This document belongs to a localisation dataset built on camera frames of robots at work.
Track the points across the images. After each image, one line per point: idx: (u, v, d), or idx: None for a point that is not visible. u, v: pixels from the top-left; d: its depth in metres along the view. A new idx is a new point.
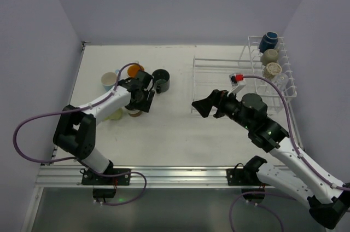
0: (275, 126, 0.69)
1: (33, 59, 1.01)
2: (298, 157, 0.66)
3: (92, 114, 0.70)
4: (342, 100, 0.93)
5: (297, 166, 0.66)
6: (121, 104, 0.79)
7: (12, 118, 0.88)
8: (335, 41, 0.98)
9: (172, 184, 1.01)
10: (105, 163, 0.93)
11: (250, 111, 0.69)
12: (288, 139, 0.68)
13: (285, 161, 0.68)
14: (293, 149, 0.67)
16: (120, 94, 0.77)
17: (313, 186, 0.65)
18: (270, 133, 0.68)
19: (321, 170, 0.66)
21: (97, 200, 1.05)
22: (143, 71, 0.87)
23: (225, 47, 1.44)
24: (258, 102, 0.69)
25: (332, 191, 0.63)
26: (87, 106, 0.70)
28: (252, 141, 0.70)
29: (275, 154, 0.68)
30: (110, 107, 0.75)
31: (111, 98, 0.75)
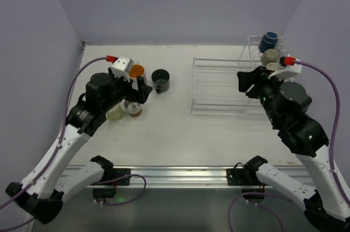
0: (315, 126, 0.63)
1: (33, 59, 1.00)
2: (330, 172, 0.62)
3: (35, 193, 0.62)
4: (342, 100, 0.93)
5: (324, 179, 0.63)
6: (77, 146, 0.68)
7: (12, 117, 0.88)
8: (336, 41, 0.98)
9: (172, 184, 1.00)
10: (99, 175, 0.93)
11: (289, 103, 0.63)
12: (327, 149, 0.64)
13: (314, 170, 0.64)
14: (328, 161, 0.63)
16: (69, 144, 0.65)
17: (332, 201, 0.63)
18: (310, 137, 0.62)
19: (346, 189, 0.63)
21: (97, 201, 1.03)
22: (95, 86, 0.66)
23: (225, 47, 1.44)
24: (301, 94, 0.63)
25: (349, 212, 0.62)
26: (29, 185, 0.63)
28: (284, 139, 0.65)
29: (307, 160, 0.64)
30: (62, 164, 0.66)
31: (59, 154, 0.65)
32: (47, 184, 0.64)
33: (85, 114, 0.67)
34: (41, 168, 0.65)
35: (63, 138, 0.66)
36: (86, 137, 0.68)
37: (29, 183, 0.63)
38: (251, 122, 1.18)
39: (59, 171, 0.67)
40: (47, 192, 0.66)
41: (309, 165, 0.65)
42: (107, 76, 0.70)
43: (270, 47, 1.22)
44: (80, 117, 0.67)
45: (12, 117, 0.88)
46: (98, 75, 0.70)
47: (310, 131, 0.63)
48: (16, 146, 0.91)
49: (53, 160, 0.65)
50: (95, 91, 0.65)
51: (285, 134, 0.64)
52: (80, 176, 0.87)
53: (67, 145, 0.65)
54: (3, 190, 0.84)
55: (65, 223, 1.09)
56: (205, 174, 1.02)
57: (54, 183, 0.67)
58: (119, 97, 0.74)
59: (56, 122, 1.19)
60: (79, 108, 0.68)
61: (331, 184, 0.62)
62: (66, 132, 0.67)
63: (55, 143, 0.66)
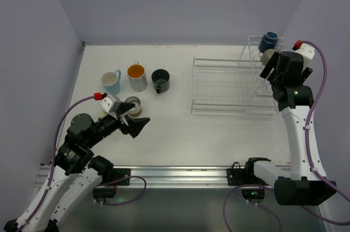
0: (305, 90, 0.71)
1: (33, 59, 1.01)
2: (303, 128, 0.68)
3: None
4: (343, 100, 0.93)
5: (295, 134, 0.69)
6: (68, 184, 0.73)
7: (12, 118, 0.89)
8: (336, 41, 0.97)
9: (172, 184, 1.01)
10: (97, 180, 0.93)
11: (285, 62, 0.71)
12: (308, 109, 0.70)
13: (290, 126, 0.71)
14: (304, 119, 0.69)
16: (58, 184, 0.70)
17: (296, 158, 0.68)
18: (297, 93, 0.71)
19: (315, 154, 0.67)
21: (97, 201, 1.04)
22: (73, 127, 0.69)
23: (225, 47, 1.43)
24: (297, 56, 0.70)
25: (308, 174, 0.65)
26: (22, 225, 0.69)
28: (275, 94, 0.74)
29: (286, 114, 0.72)
30: (52, 203, 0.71)
31: (48, 195, 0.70)
32: (39, 223, 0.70)
33: (72, 154, 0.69)
34: (33, 209, 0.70)
35: (52, 179, 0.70)
36: (75, 175, 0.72)
37: (22, 222, 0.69)
38: (251, 122, 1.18)
39: (51, 210, 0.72)
40: (41, 228, 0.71)
41: (287, 119, 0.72)
42: (86, 117, 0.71)
43: (270, 47, 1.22)
44: (67, 157, 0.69)
45: (12, 118, 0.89)
46: (80, 115, 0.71)
47: (298, 90, 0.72)
48: (17, 145, 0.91)
49: (45, 202, 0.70)
50: (77, 135, 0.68)
51: (277, 88, 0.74)
52: (75, 192, 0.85)
53: (56, 186, 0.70)
54: (3, 189, 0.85)
55: (65, 223, 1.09)
56: (205, 174, 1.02)
57: (47, 218, 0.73)
58: (106, 132, 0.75)
59: (56, 122, 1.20)
60: (66, 148, 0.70)
61: (300, 139, 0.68)
62: (56, 173, 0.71)
63: (44, 186, 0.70)
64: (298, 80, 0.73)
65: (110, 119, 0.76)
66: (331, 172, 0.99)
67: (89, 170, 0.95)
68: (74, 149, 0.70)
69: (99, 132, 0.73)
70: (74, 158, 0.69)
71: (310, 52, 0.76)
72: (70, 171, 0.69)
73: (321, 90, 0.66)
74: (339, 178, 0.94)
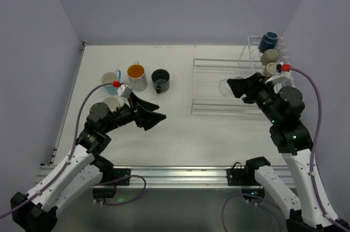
0: (303, 134, 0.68)
1: (33, 59, 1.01)
2: (308, 174, 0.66)
3: (40, 203, 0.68)
4: (343, 100, 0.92)
5: (302, 181, 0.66)
6: (86, 164, 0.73)
7: (12, 118, 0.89)
8: (336, 41, 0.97)
9: (172, 184, 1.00)
10: (97, 177, 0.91)
11: (285, 104, 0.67)
12: (309, 152, 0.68)
13: (294, 170, 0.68)
14: (308, 163, 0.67)
16: (77, 161, 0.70)
17: (307, 205, 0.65)
18: (295, 137, 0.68)
19: (324, 197, 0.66)
21: (97, 201, 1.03)
22: (91, 114, 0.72)
23: (225, 47, 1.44)
24: (298, 99, 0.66)
25: (321, 220, 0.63)
26: (35, 195, 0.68)
28: (272, 136, 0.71)
29: (287, 158, 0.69)
30: (67, 179, 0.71)
31: (66, 169, 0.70)
32: (51, 196, 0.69)
33: (92, 138, 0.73)
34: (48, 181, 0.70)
35: (73, 155, 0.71)
36: (92, 157, 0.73)
37: (34, 193, 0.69)
38: (251, 122, 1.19)
39: (63, 187, 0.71)
40: (49, 204, 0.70)
41: (290, 165, 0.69)
42: (103, 106, 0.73)
43: (270, 47, 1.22)
44: (87, 141, 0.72)
45: (12, 119, 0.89)
46: (97, 104, 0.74)
47: (296, 133, 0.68)
48: (17, 146, 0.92)
49: (61, 175, 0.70)
50: (95, 122, 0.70)
51: (274, 131, 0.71)
52: (77, 184, 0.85)
53: (75, 162, 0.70)
54: (3, 189, 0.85)
55: (65, 223, 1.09)
56: (205, 174, 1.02)
57: (57, 196, 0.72)
58: (120, 121, 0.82)
59: (56, 122, 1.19)
60: (86, 132, 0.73)
61: (307, 186, 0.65)
62: (77, 150, 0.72)
63: (64, 160, 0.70)
64: (296, 122, 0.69)
65: (127, 110, 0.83)
66: (331, 172, 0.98)
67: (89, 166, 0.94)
68: (93, 134, 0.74)
69: (114, 120, 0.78)
70: (93, 142, 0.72)
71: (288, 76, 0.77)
72: (91, 151, 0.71)
73: (317, 131, 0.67)
74: (340, 178, 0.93)
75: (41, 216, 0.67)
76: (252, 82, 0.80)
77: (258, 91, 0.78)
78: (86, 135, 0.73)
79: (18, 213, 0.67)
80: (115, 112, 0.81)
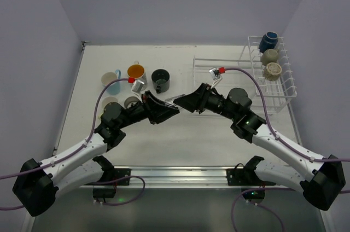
0: (255, 120, 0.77)
1: (33, 59, 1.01)
2: (275, 139, 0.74)
3: (51, 174, 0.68)
4: (343, 100, 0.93)
5: (276, 149, 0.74)
6: (98, 152, 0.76)
7: (12, 118, 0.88)
8: (336, 41, 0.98)
9: (171, 184, 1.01)
10: (98, 174, 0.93)
11: (236, 106, 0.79)
12: (266, 126, 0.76)
13: (266, 145, 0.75)
14: (270, 132, 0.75)
16: (93, 146, 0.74)
17: (295, 163, 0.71)
18: (248, 122, 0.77)
19: (301, 148, 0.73)
21: (97, 201, 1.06)
22: (105, 112, 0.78)
23: (225, 47, 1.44)
24: (244, 97, 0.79)
25: (312, 165, 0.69)
26: (48, 164, 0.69)
28: (234, 132, 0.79)
29: (257, 140, 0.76)
30: (79, 161, 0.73)
31: (82, 151, 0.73)
32: (62, 171, 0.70)
33: (109, 132, 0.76)
34: (62, 156, 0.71)
35: (89, 140, 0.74)
36: (104, 148, 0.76)
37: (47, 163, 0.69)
38: None
39: (73, 167, 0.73)
40: (56, 179, 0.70)
41: (261, 144, 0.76)
42: (117, 107, 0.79)
43: (270, 47, 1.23)
44: (104, 134, 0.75)
45: (13, 119, 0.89)
46: (111, 104, 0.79)
47: (249, 120, 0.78)
48: (18, 146, 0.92)
49: (75, 155, 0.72)
50: (109, 121, 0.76)
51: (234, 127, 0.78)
52: (79, 174, 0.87)
53: (91, 148, 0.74)
54: (3, 189, 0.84)
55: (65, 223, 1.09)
56: (205, 174, 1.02)
57: (63, 175, 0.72)
58: (134, 119, 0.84)
59: (55, 122, 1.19)
60: (103, 125, 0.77)
61: (284, 149, 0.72)
62: (94, 137, 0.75)
63: (82, 141, 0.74)
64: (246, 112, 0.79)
65: (141, 107, 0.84)
66: None
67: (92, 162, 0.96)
68: (110, 129, 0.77)
69: (128, 116, 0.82)
70: (109, 135, 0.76)
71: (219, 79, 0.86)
72: (106, 141, 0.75)
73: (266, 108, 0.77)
74: None
75: (49, 187, 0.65)
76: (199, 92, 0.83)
77: (209, 99, 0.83)
78: (105, 129, 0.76)
79: (23, 180, 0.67)
80: (129, 109, 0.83)
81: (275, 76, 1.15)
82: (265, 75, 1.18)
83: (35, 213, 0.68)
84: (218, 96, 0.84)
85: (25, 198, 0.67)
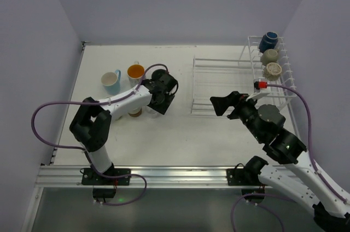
0: (294, 141, 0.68)
1: (34, 59, 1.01)
2: (315, 174, 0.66)
3: (109, 110, 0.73)
4: (343, 100, 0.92)
5: (314, 182, 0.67)
6: (142, 102, 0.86)
7: (12, 118, 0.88)
8: (336, 41, 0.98)
9: (171, 184, 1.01)
10: (106, 164, 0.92)
11: (267, 124, 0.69)
12: (306, 154, 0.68)
13: (301, 175, 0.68)
14: (311, 164, 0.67)
16: (141, 94, 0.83)
17: (327, 201, 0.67)
18: (288, 147, 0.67)
19: (337, 186, 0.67)
21: (97, 201, 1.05)
22: (166, 77, 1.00)
23: (225, 47, 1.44)
24: (275, 114, 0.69)
25: (346, 208, 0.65)
26: (106, 103, 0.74)
28: (268, 154, 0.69)
29: (292, 167, 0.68)
30: (129, 104, 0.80)
31: (132, 97, 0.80)
32: (117, 110, 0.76)
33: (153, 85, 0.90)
34: (116, 98, 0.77)
35: (137, 90, 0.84)
36: (147, 99, 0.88)
37: (105, 101, 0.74)
38: None
39: (123, 109, 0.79)
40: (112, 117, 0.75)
41: (295, 171, 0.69)
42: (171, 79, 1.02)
43: (270, 47, 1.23)
44: (149, 86, 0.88)
45: (13, 119, 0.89)
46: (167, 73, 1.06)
47: (288, 143, 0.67)
48: (18, 146, 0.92)
49: (127, 99, 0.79)
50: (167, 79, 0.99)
51: (269, 149, 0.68)
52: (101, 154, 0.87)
53: (139, 95, 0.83)
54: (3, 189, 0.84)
55: None
56: (205, 174, 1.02)
57: (116, 115, 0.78)
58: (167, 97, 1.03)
59: (55, 123, 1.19)
60: (146, 81, 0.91)
61: (321, 186, 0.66)
62: (141, 88, 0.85)
63: (131, 90, 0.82)
64: (282, 132, 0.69)
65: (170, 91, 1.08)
66: (331, 172, 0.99)
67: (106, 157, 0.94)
68: (152, 85, 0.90)
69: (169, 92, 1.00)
70: (153, 88, 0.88)
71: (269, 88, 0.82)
72: (152, 92, 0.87)
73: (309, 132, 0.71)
74: (339, 178, 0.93)
75: (107, 121, 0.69)
76: (233, 99, 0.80)
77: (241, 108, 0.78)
78: (150, 83, 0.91)
79: (83, 114, 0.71)
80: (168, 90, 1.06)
81: (275, 76, 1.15)
82: (265, 75, 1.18)
83: (90, 150, 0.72)
84: (250, 108, 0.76)
85: (82, 132, 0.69)
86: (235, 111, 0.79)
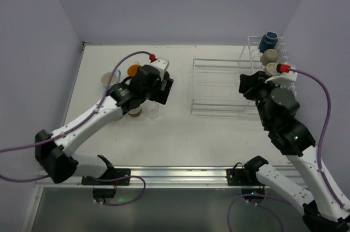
0: (303, 134, 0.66)
1: (34, 60, 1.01)
2: (318, 171, 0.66)
3: (62, 145, 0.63)
4: (343, 101, 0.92)
5: (314, 179, 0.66)
6: (113, 116, 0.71)
7: (12, 118, 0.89)
8: (336, 41, 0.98)
9: (172, 184, 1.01)
10: (101, 170, 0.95)
11: (279, 107, 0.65)
12: (313, 150, 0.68)
13: (303, 170, 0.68)
14: (315, 161, 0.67)
16: (105, 111, 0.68)
17: (324, 201, 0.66)
18: (296, 137, 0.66)
19: (338, 189, 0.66)
21: (97, 201, 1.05)
22: (144, 71, 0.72)
23: (225, 47, 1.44)
24: (290, 99, 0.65)
25: (340, 212, 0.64)
26: (59, 136, 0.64)
28: (272, 139, 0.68)
29: (295, 161, 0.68)
30: (93, 127, 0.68)
31: (94, 118, 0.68)
32: (75, 140, 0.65)
33: (123, 93, 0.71)
34: (73, 126, 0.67)
35: (101, 105, 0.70)
36: (120, 112, 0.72)
37: (58, 134, 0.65)
38: (250, 122, 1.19)
39: (87, 134, 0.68)
40: (72, 149, 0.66)
41: (297, 165, 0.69)
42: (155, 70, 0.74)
43: (270, 47, 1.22)
44: (118, 96, 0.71)
45: (13, 120, 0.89)
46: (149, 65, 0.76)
47: (297, 133, 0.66)
48: (18, 146, 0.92)
49: (88, 122, 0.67)
50: (144, 77, 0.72)
51: (275, 134, 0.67)
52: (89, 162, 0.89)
53: (104, 112, 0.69)
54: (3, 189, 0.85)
55: None
56: (205, 174, 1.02)
57: (79, 143, 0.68)
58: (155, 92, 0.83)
59: (55, 123, 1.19)
60: (116, 87, 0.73)
61: (321, 184, 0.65)
62: (106, 101, 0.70)
63: (93, 108, 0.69)
64: (293, 121, 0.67)
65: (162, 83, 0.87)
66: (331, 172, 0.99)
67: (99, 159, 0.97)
68: (124, 90, 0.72)
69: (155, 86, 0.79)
70: (123, 98, 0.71)
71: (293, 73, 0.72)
72: (122, 104, 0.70)
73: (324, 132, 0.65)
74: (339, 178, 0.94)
75: (62, 158, 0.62)
76: (255, 78, 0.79)
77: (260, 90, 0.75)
78: (120, 90, 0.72)
79: (39, 152, 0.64)
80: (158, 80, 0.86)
81: None
82: None
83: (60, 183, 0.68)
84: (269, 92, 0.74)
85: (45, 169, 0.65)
86: (252, 91, 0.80)
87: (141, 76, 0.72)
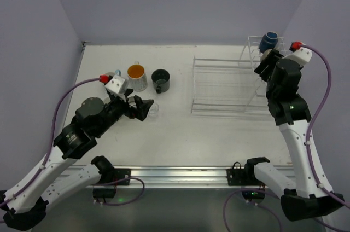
0: (302, 108, 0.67)
1: (34, 60, 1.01)
2: (304, 144, 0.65)
3: (13, 209, 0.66)
4: (343, 100, 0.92)
5: (297, 150, 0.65)
6: (65, 166, 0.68)
7: (12, 118, 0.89)
8: (336, 41, 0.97)
9: (171, 184, 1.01)
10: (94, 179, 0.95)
11: (281, 75, 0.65)
12: (306, 123, 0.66)
13: (290, 140, 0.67)
14: (305, 134, 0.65)
16: (53, 167, 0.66)
17: (301, 175, 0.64)
18: (292, 108, 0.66)
19: (319, 168, 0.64)
21: (97, 201, 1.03)
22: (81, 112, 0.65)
23: (225, 47, 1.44)
24: (296, 69, 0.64)
25: (314, 189, 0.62)
26: (10, 199, 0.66)
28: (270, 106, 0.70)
29: (284, 130, 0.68)
30: (44, 183, 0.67)
31: (40, 176, 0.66)
32: (25, 201, 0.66)
33: (74, 138, 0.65)
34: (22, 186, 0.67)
35: (48, 160, 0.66)
36: (71, 160, 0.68)
37: (9, 197, 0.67)
38: (250, 122, 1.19)
39: (40, 190, 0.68)
40: (27, 207, 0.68)
41: (286, 134, 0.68)
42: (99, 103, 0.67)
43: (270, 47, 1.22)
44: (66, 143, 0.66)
45: (13, 120, 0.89)
46: (92, 98, 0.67)
47: (293, 104, 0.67)
48: (18, 145, 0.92)
49: (35, 180, 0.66)
50: (84, 119, 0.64)
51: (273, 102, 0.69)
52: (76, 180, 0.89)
53: (51, 167, 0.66)
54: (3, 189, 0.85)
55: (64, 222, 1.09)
56: (205, 174, 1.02)
57: (35, 198, 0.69)
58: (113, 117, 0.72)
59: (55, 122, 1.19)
60: (61, 135, 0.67)
61: (302, 156, 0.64)
62: (53, 154, 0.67)
63: (39, 165, 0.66)
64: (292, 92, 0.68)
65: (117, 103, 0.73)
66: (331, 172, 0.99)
67: (91, 166, 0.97)
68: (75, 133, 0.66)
69: (108, 117, 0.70)
70: (71, 144, 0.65)
71: (307, 53, 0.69)
72: (68, 155, 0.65)
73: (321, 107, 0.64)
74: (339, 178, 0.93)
75: (15, 220, 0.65)
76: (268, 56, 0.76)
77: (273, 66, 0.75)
78: (66, 136, 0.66)
79: None
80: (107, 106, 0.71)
81: None
82: None
83: None
84: None
85: None
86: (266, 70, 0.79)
87: (81, 120, 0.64)
